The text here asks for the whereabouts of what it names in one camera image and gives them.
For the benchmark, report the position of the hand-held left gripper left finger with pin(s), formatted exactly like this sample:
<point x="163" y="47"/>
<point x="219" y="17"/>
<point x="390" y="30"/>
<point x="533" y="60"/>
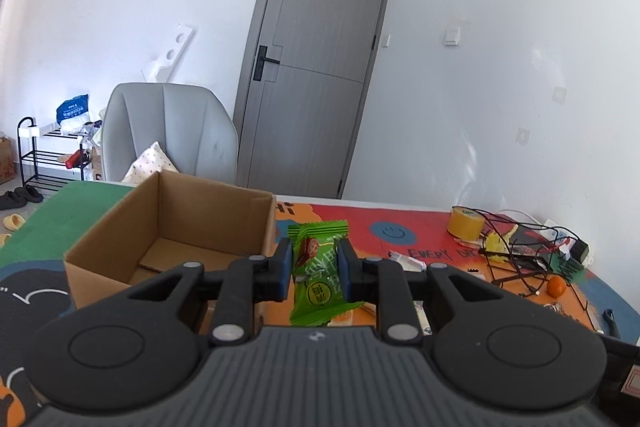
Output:
<point x="285" y="267"/>

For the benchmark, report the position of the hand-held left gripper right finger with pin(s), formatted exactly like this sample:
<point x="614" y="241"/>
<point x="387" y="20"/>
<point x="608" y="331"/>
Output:
<point x="344" y="268"/>

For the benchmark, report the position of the bright green snack packet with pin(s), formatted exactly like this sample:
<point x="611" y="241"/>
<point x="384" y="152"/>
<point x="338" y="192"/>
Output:
<point x="317" y="277"/>

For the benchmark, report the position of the black peeler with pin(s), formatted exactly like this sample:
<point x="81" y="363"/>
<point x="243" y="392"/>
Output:
<point x="611" y="322"/>

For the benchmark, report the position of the bunch of keys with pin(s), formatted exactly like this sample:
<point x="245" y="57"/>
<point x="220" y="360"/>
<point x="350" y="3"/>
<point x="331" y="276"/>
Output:
<point x="552" y="307"/>

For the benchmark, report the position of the tangerine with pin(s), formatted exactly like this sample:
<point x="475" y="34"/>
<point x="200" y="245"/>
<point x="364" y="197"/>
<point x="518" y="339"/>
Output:
<point x="556" y="287"/>

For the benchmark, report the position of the black charger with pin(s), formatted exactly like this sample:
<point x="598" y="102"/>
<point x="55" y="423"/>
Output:
<point x="580" y="252"/>

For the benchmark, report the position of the yellow tape roll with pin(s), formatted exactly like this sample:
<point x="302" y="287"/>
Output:
<point x="462" y="224"/>

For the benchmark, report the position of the white power strip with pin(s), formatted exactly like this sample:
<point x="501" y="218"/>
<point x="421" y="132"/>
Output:
<point x="560" y="234"/>

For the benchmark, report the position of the yellow crumpled plastic wrapper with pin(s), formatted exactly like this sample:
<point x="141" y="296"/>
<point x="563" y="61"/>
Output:
<point x="497" y="244"/>

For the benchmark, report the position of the grey armchair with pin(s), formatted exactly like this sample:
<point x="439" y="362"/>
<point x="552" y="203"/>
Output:
<point x="200" y="127"/>

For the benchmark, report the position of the white dotted pillow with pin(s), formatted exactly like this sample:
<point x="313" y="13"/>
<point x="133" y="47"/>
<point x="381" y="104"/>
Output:
<point x="150" y="164"/>

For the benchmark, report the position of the grey door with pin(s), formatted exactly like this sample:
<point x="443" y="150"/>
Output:
<point x="315" y="57"/>

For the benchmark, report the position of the printed cartoon table mat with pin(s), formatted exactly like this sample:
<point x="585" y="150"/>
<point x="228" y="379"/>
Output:
<point x="75" y="207"/>

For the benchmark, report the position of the white foam piece with holes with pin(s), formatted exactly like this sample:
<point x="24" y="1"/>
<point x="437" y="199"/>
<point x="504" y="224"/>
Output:
<point x="172" y="52"/>

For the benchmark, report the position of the blue plastic bag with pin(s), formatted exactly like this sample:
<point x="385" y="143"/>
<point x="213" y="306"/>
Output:
<point x="72" y="109"/>

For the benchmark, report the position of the pair of dark slippers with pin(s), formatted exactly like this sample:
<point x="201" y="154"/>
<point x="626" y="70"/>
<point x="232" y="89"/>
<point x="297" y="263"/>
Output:
<point x="22" y="198"/>

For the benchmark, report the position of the yellow slipper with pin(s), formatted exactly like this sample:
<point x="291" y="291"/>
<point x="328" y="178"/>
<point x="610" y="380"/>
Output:
<point x="14" y="222"/>
<point x="4" y="240"/>

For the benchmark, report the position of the black shoe rack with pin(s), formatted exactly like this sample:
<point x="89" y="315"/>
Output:
<point x="30" y="157"/>

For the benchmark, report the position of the small brown cardboard box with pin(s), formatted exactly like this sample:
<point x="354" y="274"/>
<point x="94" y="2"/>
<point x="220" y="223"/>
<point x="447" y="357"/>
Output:
<point x="5" y="162"/>

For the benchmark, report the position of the white wall socket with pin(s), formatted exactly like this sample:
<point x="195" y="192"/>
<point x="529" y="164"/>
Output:
<point x="523" y="136"/>
<point x="559" y="94"/>

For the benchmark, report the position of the square white wall switch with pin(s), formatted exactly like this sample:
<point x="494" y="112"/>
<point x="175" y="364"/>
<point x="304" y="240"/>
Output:
<point x="452" y="36"/>

